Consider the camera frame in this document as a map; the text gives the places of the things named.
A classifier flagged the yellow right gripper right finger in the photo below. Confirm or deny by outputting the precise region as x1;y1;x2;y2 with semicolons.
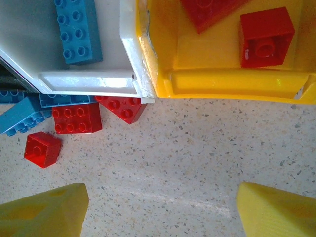
236;182;316;237

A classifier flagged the yellow plastic storage bin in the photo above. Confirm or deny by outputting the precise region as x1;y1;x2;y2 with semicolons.
135;0;316;105

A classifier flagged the red long lego brick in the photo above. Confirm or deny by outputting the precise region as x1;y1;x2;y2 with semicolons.
179;0;250;35

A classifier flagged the white plastic storage bin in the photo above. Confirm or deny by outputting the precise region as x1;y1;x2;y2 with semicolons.
0;0;156;104

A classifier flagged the red square lego brick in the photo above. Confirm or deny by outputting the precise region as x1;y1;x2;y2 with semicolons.
94;95;148;125
238;6;296;69
23;131;62;169

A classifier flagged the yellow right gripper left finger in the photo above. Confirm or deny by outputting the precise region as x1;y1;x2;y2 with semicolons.
0;183;89;237

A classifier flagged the red six-stud lego brick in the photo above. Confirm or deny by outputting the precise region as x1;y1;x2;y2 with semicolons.
51;102;103;135

